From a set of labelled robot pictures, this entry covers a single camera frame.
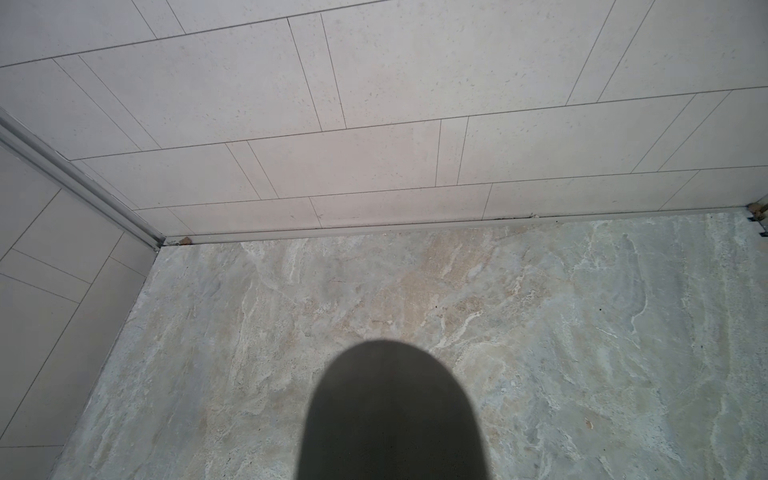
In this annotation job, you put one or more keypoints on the red black claw hammer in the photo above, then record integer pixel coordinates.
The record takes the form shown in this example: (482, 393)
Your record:
(385, 409)

